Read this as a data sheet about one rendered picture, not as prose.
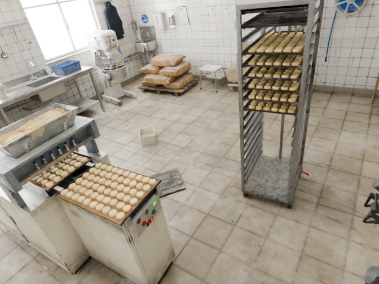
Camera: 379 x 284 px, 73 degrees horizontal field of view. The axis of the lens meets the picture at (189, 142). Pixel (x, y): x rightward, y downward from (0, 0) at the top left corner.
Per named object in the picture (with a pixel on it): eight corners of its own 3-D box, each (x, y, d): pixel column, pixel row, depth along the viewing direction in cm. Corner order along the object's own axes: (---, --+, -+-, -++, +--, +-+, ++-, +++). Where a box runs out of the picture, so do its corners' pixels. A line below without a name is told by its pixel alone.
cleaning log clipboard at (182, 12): (190, 26, 537) (187, 4, 516) (189, 26, 536) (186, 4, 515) (179, 26, 552) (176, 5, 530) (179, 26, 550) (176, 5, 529)
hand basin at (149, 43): (172, 61, 613) (163, 12, 555) (162, 66, 588) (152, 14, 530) (142, 60, 665) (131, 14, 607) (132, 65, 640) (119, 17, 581)
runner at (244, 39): (244, 43, 179) (244, 38, 178) (241, 43, 181) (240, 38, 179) (268, 24, 224) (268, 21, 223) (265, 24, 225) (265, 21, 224)
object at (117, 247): (92, 261, 229) (49, 188, 181) (119, 232, 252) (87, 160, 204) (153, 299, 194) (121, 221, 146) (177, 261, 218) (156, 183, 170)
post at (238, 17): (244, 192, 259) (239, 4, 167) (241, 191, 260) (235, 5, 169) (245, 190, 261) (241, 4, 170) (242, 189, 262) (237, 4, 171)
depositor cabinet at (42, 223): (1, 228, 278) (-47, 168, 233) (58, 186, 327) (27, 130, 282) (76, 280, 216) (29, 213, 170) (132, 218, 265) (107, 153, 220)
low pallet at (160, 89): (138, 92, 579) (137, 87, 573) (159, 79, 634) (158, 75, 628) (182, 97, 520) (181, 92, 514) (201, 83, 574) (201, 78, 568)
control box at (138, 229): (135, 235, 161) (128, 221, 153) (157, 208, 177) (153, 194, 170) (139, 238, 159) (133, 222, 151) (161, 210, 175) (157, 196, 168)
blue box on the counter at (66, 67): (64, 75, 446) (61, 67, 438) (54, 74, 460) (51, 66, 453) (82, 67, 473) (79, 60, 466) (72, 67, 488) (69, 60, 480)
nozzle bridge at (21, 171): (4, 199, 186) (-23, 162, 168) (83, 146, 236) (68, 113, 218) (29, 213, 170) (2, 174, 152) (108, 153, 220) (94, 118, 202)
